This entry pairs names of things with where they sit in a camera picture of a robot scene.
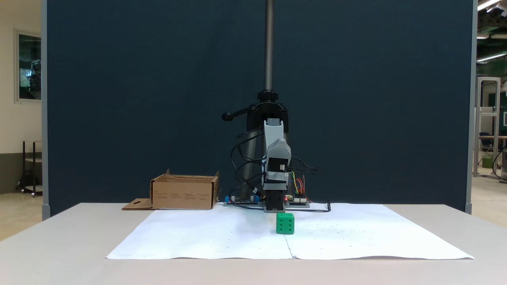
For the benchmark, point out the aluminium profile frame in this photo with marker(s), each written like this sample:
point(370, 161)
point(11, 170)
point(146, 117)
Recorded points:
point(487, 118)

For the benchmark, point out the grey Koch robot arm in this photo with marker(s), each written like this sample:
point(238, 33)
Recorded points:
point(273, 130)

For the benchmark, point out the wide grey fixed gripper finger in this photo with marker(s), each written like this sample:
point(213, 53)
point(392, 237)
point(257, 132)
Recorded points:
point(279, 149)

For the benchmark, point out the black shelf cart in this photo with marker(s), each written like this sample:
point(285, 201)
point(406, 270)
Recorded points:
point(31, 170)

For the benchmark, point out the fluorescent ceiling light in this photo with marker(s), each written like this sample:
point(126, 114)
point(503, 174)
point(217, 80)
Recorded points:
point(487, 4)
point(491, 57)

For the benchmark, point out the green waste bin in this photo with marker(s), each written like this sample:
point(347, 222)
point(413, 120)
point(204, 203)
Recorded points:
point(487, 161)

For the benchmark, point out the white paper sheet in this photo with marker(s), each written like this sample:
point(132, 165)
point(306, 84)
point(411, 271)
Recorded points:
point(237, 237)

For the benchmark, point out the blue circuit board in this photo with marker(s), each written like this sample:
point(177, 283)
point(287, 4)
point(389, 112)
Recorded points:
point(241, 200)

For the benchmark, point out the dark blue partition panel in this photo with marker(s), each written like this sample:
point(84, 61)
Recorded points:
point(119, 99)

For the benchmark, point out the green dice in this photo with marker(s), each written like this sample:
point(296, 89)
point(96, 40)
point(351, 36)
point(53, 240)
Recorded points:
point(285, 224)

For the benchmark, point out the framed wall window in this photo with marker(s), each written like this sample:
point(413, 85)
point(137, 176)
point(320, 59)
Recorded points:
point(29, 65)

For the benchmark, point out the black camera stand with pole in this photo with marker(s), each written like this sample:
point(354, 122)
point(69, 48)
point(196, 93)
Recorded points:
point(269, 47)

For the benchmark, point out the brown cardboard box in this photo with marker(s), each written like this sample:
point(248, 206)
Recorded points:
point(184, 194)

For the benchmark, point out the circuit board with red LED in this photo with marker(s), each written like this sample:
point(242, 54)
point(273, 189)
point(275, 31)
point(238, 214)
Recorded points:
point(300, 202)

